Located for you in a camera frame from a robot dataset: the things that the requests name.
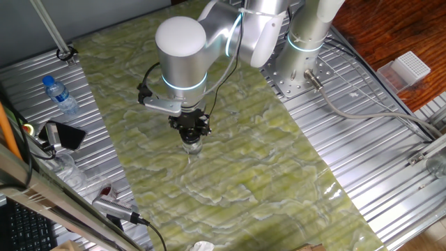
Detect large clear glass cup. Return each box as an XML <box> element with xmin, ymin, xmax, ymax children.
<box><xmin>52</xmin><ymin>153</ymin><xmax>89</xmax><ymax>192</ymax></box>

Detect black camera cable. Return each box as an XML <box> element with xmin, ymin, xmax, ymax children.
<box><xmin>137</xmin><ymin>216</ymin><xmax>169</xmax><ymax>251</ymax></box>

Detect clear plastic box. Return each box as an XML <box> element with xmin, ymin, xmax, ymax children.
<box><xmin>376</xmin><ymin>61</ymin><xmax>410</xmax><ymax>95</ymax></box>

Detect aluminium pole with black clamp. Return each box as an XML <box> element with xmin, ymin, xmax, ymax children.
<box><xmin>29</xmin><ymin>0</ymin><xmax>78</xmax><ymax>67</ymax></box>

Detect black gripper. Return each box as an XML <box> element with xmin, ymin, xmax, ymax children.
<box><xmin>168</xmin><ymin>108</ymin><xmax>213</xmax><ymax>137</ymax></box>

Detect grey base cable with connector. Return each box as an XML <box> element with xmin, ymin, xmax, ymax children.
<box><xmin>303</xmin><ymin>68</ymin><xmax>443</xmax><ymax>139</ymax></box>

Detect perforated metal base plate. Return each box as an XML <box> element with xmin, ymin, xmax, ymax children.
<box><xmin>256</xmin><ymin>41</ymin><xmax>335</xmax><ymax>99</ymax></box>

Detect glass cup with brown liquid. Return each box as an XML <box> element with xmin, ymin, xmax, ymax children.
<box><xmin>92</xmin><ymin>183</ymin><xmax>121</xmax><ymax>205</ymax></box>

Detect orange tube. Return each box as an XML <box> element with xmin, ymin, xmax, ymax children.
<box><xmin>0</xmin><ymin>102</ymin><xmax>24</xmax><ymax>161</ymax></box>

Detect black keyboard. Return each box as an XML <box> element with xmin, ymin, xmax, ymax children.
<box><xmin>0</xmin><ymin>198</ymin><xmax>59</xmax><ymax>251</ymax></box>

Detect green marble pattern mat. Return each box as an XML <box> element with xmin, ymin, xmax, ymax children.
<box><xmin>72</xmin><ymin>1</ymin><xmax>387</xmax><ymax>251</ymax></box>

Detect white crumpled tissue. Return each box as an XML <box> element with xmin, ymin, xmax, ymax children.
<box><xmin>190</xmin><ymin>240</ymin><xmax>215</xmax><ymax>251</ymax></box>

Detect white pipette tip box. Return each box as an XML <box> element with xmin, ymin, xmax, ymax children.
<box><xmin>392</xmin><ymin>51</ymin><xmax>432</xmax><ymax>87</ymax></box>

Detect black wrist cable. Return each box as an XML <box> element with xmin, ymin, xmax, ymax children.
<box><xmin>207</xmin><ymin>13</ymin><xmax>244</xmax><ymax>119</ymax></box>

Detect clear glass jar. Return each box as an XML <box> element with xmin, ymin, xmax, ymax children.
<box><xmin>181</xmin><ymin>139</ymin><xmax>204</xmax><ymax>155</ymax></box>

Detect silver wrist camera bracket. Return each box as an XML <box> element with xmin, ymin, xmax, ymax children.
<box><xmin>137</xmin><ymin>82</ymin><xmax>183</xmax><ymax>118</ymax></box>

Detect blue capped water bottle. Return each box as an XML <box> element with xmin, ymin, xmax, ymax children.
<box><xmin>42</xmin><ymin>75</ymin><xmax>80</xmax><ymax>116</ymax></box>

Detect black smartphone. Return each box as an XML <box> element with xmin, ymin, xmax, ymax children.
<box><xmin>38</xmin><ymin>120</ymin><xmax>87</xmax><ymax>151</ymax></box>

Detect aluminium frame bar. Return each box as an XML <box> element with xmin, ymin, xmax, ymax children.
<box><xmin>0</xmin><ymin>144</ymin><xmax>144</xmax><ymax>251</ymax></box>

